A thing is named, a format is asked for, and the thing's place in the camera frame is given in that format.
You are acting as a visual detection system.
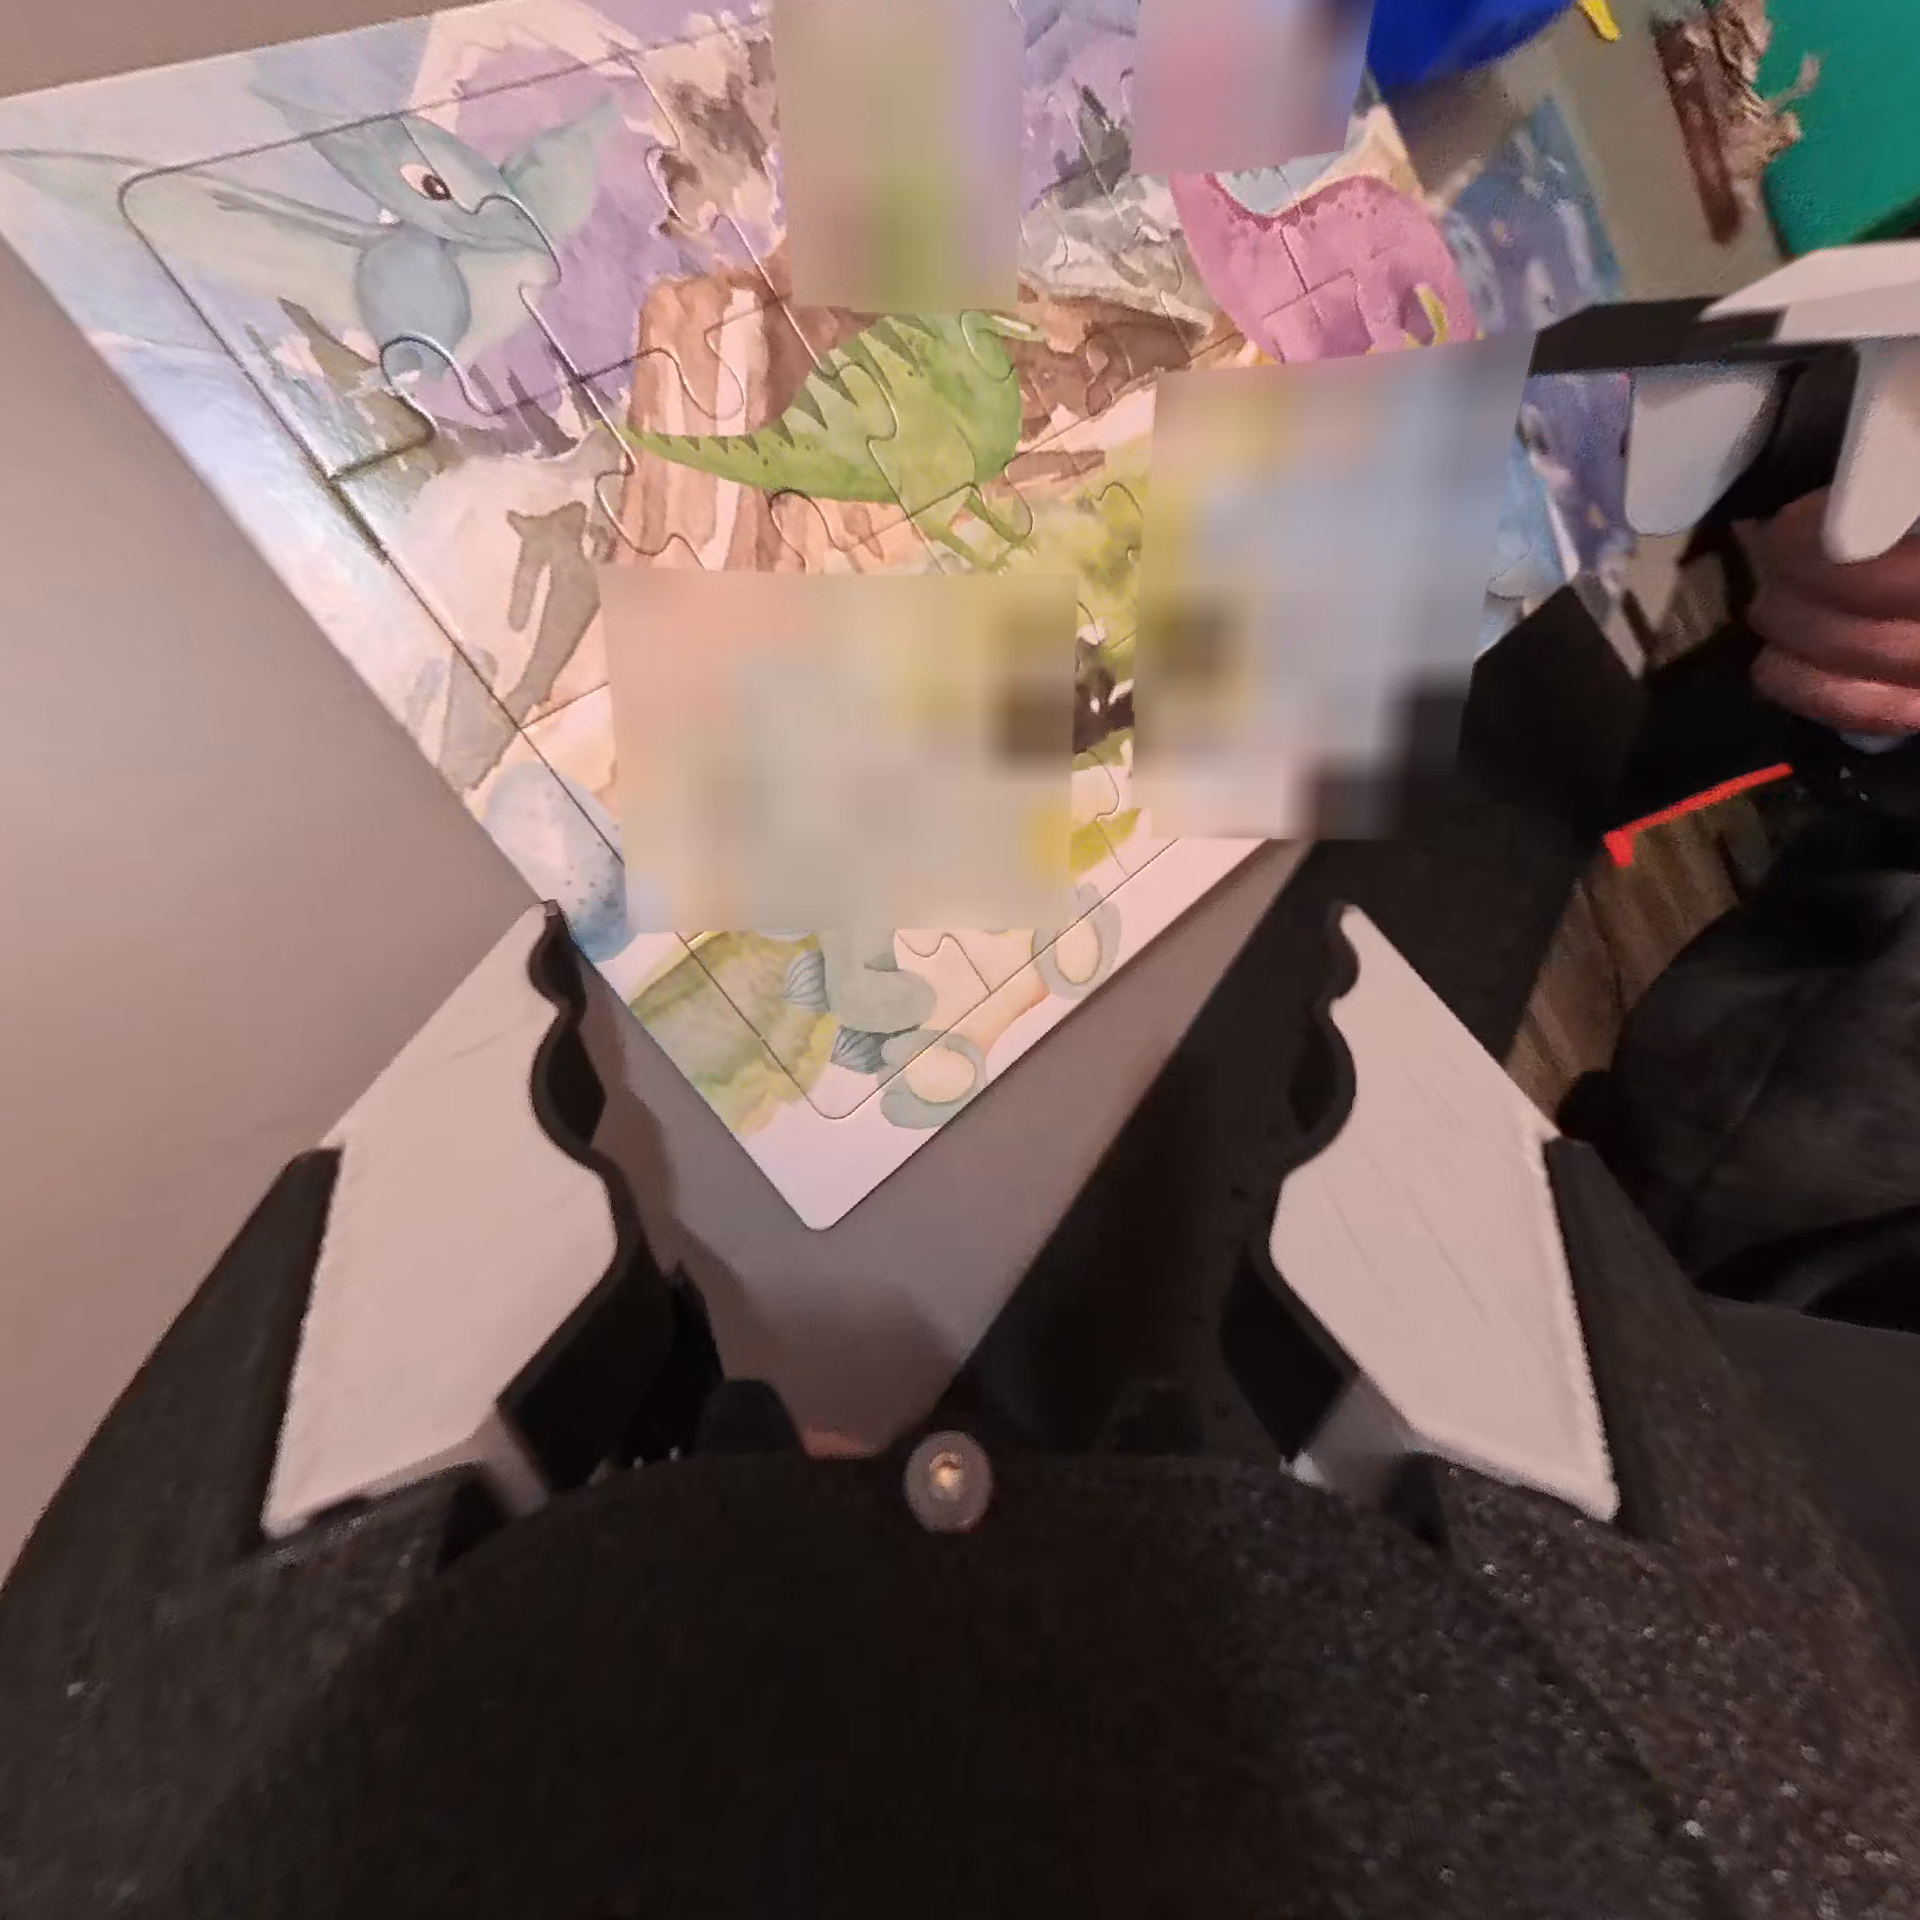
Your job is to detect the grey desk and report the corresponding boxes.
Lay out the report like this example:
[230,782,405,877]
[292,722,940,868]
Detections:
[0,224,1249,1577]

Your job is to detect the dinosaur puzzle tray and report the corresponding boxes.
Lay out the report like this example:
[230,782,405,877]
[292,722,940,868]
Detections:
[0,0,1501,1235]

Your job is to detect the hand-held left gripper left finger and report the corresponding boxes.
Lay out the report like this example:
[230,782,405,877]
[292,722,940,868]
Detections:
[262,900,647,1538]

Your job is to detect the black dimpled surface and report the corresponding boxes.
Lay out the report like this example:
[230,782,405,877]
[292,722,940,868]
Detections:
[959,585,1652,1443]

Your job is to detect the space puzzle board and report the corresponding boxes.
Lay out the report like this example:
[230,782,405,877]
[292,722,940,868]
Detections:
[1477,369,1644,634]

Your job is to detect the person's right hand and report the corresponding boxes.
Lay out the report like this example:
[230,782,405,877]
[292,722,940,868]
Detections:
[1747,496,1920,752]

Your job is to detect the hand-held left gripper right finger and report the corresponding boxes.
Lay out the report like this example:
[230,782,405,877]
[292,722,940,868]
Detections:
[1228,900,1622,1524]

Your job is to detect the pale grey branch puzzle piece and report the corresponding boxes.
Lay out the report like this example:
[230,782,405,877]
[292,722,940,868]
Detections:
[323,428,634,722]

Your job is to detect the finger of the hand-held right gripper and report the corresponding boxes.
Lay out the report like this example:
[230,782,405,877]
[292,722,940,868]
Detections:
[1527,245,1920,379]

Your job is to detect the purple beige puzzle piece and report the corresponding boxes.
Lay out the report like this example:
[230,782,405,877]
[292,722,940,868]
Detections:
[451,59,781,422]

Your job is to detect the group of assembled puzzle pieces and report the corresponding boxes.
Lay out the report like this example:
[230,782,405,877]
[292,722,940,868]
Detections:
[1019,0,1501,962]

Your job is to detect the person's grey sweater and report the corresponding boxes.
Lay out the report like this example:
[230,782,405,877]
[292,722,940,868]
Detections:
[1559,749,1920,1322]

